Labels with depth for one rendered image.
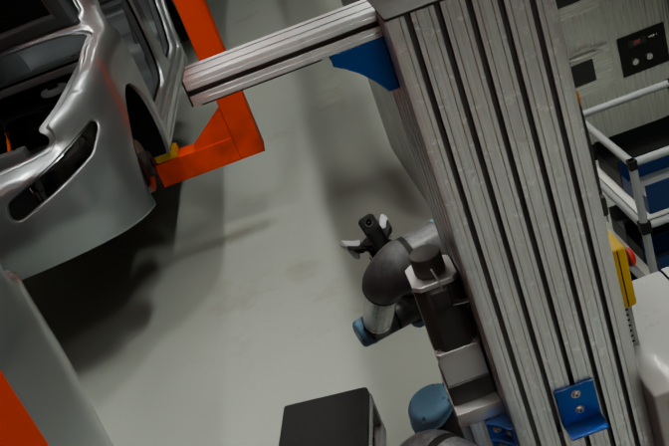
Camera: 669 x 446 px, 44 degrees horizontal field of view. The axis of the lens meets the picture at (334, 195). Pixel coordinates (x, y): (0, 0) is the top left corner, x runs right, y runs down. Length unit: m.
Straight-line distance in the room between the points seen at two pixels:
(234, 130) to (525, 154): 3.98
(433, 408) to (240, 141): 3.48
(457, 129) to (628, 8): 3.57
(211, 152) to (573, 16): 2.29
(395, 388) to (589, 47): 2.16
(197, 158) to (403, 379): 2.18
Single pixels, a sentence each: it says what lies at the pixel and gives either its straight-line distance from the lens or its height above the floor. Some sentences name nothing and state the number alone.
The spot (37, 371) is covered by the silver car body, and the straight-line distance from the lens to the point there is 2.46.
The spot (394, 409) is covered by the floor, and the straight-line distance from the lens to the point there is 3.66.
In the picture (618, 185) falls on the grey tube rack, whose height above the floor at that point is 0.76.
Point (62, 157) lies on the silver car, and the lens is 4.13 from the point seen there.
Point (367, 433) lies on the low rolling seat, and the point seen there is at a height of 0.31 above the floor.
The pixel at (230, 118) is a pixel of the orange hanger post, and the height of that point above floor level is 0.80.
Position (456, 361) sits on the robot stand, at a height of 1.35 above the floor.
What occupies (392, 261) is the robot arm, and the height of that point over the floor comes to 1.45.
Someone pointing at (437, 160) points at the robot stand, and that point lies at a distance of 1.30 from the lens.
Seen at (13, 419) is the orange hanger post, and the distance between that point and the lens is 1.09.
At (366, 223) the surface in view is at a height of 1.31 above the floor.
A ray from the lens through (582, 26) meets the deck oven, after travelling 4.72.
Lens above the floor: 2.34
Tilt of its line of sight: 25 degrees down
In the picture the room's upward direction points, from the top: 21 degrees counter-clockwise
